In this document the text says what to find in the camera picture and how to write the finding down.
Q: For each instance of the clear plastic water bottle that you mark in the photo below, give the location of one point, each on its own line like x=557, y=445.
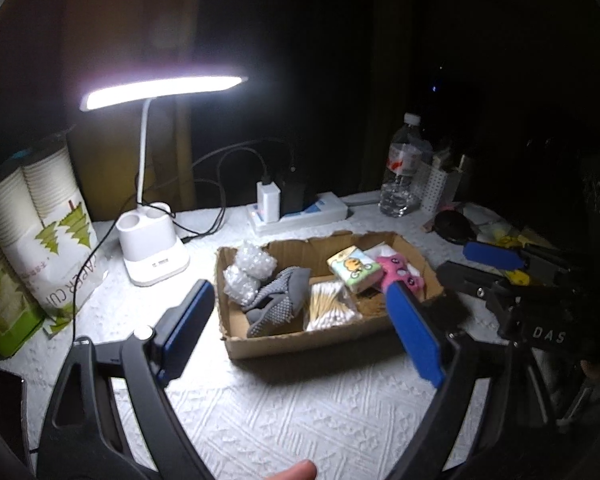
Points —
x=402, y=180

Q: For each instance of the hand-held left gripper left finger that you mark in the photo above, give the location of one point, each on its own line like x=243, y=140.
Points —
x=187, y=330

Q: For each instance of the person's left hand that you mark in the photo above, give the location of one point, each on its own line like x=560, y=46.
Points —
x=295, y=471

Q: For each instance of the white towel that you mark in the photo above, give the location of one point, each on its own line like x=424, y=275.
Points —
x=380, y=251

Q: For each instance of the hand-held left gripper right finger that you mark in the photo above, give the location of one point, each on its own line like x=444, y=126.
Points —
x=415, y=330

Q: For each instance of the brown cardboard box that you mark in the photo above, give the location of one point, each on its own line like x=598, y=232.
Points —
x=305, y=342

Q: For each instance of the black round brush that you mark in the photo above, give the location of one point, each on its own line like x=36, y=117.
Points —
x=452, y=225

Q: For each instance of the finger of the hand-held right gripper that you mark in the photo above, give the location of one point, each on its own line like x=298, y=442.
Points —
x=492, y=255
x=470, y=280

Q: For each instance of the cotton swab pack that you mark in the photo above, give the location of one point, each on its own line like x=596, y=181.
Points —
x=330, y=305

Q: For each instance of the yellow tissue pack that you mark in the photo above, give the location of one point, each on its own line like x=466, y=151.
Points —
x=505, y=237

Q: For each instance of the pink plush toy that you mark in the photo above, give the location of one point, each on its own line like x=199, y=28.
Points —
x=395, y=267

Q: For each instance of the white power strip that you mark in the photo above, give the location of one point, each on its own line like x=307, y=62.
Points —
x=325, y=207

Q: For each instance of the black charger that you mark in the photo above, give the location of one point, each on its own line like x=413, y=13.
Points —
x=292, y=192

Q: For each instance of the dark smartphone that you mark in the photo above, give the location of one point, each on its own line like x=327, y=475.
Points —
x=12, y=420

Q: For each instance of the white perforated holder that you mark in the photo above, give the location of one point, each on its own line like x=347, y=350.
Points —
x=437, y=185

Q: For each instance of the cartoon print tissue packet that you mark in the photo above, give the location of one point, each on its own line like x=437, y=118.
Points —
x=352, y=267

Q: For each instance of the clear bubble wrap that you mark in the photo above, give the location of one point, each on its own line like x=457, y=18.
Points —
x=250, y=265

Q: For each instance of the paper cup package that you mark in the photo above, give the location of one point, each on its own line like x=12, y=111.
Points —
x=45, y=210

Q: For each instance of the white desk lamp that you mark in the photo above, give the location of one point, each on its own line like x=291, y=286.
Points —
x=150, y=255

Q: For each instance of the green cardboard carton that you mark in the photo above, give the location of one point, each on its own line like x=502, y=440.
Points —
x=5, y=320

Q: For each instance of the grey knitted sock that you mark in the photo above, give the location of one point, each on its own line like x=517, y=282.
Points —
x=285, y=285
x=272, y=317

